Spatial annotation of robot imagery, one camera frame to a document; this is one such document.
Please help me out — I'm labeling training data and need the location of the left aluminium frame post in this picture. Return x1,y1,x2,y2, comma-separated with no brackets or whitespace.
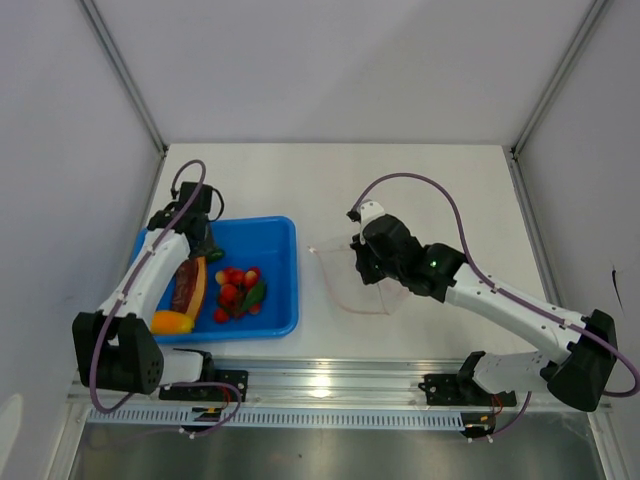
76,0,168,157

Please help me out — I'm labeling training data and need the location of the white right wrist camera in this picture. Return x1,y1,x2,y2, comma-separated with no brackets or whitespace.
347,200,386,226

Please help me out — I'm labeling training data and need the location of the clear zip top bag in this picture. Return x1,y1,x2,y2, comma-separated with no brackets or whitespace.
308,237,410,316

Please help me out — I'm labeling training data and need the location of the orange toy meat slice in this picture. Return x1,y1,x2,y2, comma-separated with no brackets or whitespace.
170,257,208,321

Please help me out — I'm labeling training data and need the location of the blue plastic bin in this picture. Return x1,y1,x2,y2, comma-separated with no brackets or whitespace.
156,216,299,345

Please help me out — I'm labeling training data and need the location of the red toy strawberry bunch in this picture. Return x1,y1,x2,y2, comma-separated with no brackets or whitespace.
213,267,267,324

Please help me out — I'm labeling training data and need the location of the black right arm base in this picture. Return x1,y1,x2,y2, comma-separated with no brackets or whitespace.
418,373,517,407

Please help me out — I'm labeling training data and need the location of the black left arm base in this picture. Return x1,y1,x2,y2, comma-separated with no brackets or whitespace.
158,368,250,402

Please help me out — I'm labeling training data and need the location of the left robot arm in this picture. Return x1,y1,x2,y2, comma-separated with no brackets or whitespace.
72,182,224,400

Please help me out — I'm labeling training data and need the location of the right aluminium frame post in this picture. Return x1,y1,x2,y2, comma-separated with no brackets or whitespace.
510,0,613,161

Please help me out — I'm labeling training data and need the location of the yellow toy pepper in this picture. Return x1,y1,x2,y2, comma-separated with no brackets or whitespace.
150,310,195,336

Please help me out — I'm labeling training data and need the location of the aluminium frame post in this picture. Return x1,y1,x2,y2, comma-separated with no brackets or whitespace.
76,0,168,157
510,0,613,161

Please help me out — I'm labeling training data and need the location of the green toy cucumber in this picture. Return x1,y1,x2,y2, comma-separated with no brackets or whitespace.
205,249,225,264

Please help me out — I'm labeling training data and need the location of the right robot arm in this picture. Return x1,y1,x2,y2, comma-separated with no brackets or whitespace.
350,207,617,412

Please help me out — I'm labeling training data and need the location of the white slotted cable duct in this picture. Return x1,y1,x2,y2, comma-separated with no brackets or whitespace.
87,406,465,432

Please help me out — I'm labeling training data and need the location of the aluminium mounting rail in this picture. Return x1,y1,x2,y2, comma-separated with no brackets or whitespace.
69,357,614,412

